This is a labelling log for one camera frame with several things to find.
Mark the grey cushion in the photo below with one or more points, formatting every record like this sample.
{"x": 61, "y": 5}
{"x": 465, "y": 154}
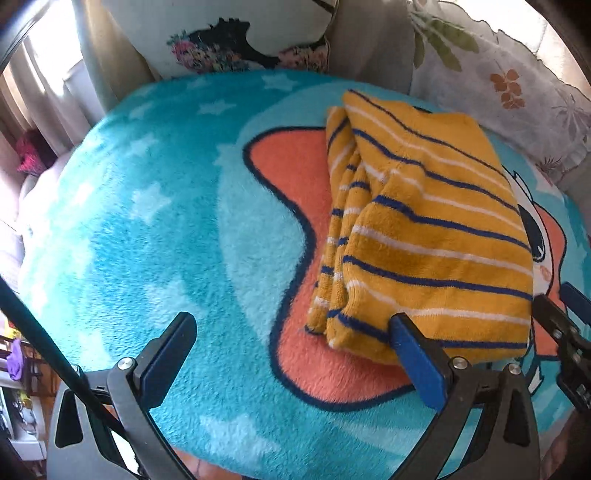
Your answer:
{"x": 369, "y": 46}

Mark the purple object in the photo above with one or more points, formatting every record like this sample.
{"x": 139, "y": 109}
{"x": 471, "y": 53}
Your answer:
{"x": 16, "y": 360}

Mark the yellow striped small garment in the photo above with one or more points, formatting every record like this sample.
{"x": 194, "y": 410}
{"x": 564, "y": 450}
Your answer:
{"x": 438, "y": 230}

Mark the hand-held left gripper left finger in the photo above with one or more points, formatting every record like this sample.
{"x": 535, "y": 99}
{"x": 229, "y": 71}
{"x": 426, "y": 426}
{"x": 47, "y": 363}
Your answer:
{"x": 165, "y": 357}

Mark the white floral leaf pillow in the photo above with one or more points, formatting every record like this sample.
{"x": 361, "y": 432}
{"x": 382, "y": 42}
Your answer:
{"x": 508, "y": 60}

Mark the white pillow with black print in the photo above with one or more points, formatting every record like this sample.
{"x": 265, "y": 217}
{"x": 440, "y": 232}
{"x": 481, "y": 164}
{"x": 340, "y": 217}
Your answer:
{"x": 207, "y": 27}

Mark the grey frame post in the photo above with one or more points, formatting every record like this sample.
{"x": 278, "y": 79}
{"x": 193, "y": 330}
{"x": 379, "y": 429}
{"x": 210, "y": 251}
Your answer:
{"x": 94, "y": 50}

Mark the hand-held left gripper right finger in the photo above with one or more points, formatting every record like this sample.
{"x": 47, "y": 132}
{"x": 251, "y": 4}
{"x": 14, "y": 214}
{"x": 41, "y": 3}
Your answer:
{"x": 419, "y": 365}

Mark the pale grey cloth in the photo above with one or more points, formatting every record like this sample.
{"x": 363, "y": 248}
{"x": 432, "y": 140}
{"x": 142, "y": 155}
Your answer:
{"x": 27, "y": 207}

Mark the pale curtain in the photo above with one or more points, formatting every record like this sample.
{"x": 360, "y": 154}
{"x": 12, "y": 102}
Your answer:
{"x": 51, "y": 92}

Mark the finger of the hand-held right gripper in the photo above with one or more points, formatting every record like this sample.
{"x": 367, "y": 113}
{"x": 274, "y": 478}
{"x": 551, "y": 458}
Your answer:
{"x": 565, "y": 341}
{"x": 577, "y": 297}

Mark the pink fluffy object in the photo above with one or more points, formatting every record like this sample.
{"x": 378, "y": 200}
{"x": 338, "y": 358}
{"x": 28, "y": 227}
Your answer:
{"x": 32, "y": 154}

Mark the teal star printed blanket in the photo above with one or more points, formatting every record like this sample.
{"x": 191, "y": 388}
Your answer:
{"x": 161, "y": 230}

